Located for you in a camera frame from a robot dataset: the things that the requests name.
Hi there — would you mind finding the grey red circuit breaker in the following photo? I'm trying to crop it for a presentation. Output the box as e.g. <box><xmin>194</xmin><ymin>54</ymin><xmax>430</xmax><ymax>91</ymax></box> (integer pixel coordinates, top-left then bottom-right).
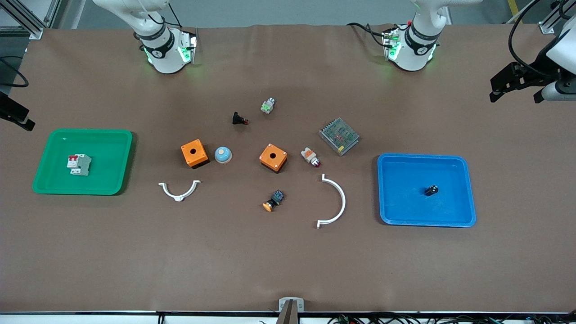
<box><xmin>67</xmin><ymin>153</ymin><xmax>93</xmax><ymax>176</ymax></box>

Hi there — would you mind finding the green plastic tray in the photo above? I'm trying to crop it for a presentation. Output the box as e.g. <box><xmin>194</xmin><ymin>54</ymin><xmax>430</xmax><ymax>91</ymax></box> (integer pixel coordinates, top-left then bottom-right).
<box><xmin>32</xmin><ymin>129</ymin><xmax>134</xmax><ymax>196</ymax></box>

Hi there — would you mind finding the blue plastic tray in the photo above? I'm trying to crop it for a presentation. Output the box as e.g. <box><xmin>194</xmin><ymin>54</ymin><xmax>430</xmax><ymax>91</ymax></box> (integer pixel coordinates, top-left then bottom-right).
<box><xmin>377</xmin><ymin>153</ymin><xmax>477</xmax><ymax>228</ymax></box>

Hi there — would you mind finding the metal mesh power supply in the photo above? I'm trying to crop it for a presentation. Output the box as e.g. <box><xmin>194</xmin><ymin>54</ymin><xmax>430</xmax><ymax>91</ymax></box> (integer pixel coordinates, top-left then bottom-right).
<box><xmin>319</xmin><ymin>117</ymin><xmax>360</xmax><ymax>157</ymax></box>

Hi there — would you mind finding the small white arc clamp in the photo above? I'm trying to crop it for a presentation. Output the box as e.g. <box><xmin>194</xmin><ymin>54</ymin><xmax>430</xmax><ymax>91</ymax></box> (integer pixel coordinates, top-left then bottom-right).
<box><xmin>158</xmin><ymin>180</ymin><xmax>201</xmax><ymax>202</ymax></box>

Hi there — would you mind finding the large white arc clamp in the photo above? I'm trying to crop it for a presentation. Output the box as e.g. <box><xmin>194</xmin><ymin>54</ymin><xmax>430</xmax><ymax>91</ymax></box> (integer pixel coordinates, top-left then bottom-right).
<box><xmin>316</xmin><ymin>174</ymin><xmax>347</xmax><ymax>230</ymax></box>

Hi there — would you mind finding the orange mushroom push button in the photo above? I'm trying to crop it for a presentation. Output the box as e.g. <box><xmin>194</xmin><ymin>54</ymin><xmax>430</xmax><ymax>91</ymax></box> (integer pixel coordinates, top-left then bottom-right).
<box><xmin>262</xmin><ymin>189</ymin><xmax>285</xmax><ymax>212</ymax></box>

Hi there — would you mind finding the brown table cover mat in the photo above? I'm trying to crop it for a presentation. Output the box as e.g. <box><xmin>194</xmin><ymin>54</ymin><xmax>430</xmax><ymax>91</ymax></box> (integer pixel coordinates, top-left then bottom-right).
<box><xmin>0</xmin><ymin>23</ymin><xmax>576</xmax><ymax>314</ymax></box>

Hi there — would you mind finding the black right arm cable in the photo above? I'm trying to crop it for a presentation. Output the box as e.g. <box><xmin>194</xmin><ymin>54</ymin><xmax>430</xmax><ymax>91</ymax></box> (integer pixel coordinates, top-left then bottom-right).
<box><xmin>0</xmin><ymin>56</ymin><xmax>29</xmax><ymax>89</ymax></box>

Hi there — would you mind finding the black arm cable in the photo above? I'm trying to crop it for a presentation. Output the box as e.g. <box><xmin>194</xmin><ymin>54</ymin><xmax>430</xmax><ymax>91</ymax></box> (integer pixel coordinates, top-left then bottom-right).
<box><xmin>508</xmin><ymin>0</ymin><xmax>576</xmax><ymax>72</ymax></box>
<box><xmin>0</xmin><ymin>56</ymin><xmax>29</xmax><ymax>89</ymax></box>

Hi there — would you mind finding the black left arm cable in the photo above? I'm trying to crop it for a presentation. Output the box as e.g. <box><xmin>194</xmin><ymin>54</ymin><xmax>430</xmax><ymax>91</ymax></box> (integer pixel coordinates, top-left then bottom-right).
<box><xmin>508</xmin><ymin>0</ymin><xmax>576</xmax><ymax>72</ymax></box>

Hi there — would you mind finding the aluminium frame profile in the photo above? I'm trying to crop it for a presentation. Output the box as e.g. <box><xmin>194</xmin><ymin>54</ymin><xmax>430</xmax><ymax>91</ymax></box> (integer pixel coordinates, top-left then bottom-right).
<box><xmin>539</xmin><ymin>0</ymin><xmax>570</xmax><ymax>35</ymax></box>
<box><xmin>0</xmin><ymin>0</ymin><xmax>62</xmax><ymax>40</ymax></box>

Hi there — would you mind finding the orange button enclosure box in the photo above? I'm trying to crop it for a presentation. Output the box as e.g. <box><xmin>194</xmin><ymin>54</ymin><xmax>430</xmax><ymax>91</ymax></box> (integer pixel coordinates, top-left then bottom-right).
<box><xmin>180</xmin><ymin>139</ymin><xmax>210</xmax><ymax>169</ymax></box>
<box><xmin>259</xmin><ymin>143</ymin><xmax>288</xmax><ymax>173</ymax></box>

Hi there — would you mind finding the red indicator lamp switch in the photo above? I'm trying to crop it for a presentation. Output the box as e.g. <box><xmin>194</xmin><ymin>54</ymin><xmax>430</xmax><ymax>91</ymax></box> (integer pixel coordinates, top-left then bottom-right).
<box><xmin>300</xmin><ymin>146</ymin><xmax>322</xmax><ymax>168</ymax></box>

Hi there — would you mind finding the table edge rail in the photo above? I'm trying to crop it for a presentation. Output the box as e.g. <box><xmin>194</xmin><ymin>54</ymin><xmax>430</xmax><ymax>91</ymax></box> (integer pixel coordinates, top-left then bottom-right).
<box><xmin>0</xmin><ymin>310</ymin><xmax>576</xmax><ymax>324</ymax></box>

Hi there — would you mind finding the bundle of floor cables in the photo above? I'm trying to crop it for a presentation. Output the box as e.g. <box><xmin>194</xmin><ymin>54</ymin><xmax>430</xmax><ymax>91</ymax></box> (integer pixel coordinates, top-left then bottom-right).
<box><xmin>259</xmin><ymin>311</ymin><xmax>576</xmax><ymax>324</ymax></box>

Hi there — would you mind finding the grey metal bracket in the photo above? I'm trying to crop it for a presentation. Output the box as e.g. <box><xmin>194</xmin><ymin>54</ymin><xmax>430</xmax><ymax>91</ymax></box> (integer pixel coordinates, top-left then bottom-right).
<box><xmin>278</xmin><ymin>297</ymin><xmax>305</xmax><ymax>313</ymax></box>

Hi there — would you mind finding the dark camera mount strut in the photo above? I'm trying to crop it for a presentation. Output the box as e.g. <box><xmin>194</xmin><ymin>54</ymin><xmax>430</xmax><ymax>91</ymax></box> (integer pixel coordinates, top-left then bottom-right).
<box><xmin>275</xmin><ymin>300</ymin><xmax>300</xmax><ymax>324</ymax></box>

